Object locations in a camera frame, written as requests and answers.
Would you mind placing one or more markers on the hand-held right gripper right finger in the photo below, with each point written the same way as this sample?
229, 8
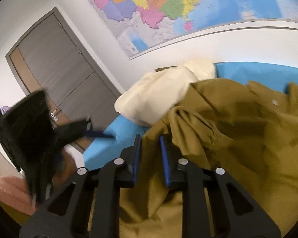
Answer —
165, 158

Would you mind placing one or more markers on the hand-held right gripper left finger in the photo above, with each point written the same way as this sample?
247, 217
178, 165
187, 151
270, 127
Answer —
137, 153

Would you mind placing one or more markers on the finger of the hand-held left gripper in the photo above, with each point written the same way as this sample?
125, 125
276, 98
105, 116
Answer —
74, 131

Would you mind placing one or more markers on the olive green jacket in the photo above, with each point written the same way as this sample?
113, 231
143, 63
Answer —
238, 141

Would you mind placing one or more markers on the blue floral bed sheet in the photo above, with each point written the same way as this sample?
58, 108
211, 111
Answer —
101, 148

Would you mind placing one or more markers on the purple garment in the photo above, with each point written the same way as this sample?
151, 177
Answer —
3, 109

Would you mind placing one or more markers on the cream pillow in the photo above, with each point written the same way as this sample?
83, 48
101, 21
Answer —
159, 94

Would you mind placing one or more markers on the grey door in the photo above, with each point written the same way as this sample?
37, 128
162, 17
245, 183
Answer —
57, 62

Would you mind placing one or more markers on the colourful wall map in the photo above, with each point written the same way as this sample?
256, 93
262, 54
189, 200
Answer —
188, 10

